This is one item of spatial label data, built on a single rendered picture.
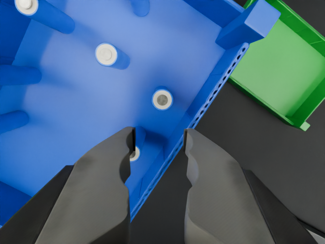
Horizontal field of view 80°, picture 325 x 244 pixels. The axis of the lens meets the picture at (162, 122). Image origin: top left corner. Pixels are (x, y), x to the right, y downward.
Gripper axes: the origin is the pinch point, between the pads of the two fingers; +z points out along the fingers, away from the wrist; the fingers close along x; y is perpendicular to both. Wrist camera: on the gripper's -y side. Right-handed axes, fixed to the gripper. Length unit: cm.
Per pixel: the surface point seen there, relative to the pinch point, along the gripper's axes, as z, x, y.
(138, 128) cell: 8.1, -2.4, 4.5
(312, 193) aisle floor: 33, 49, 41
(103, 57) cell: 4.9, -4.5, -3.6
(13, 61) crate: 11.1, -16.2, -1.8
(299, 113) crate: 38, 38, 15
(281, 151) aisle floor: 37, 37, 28
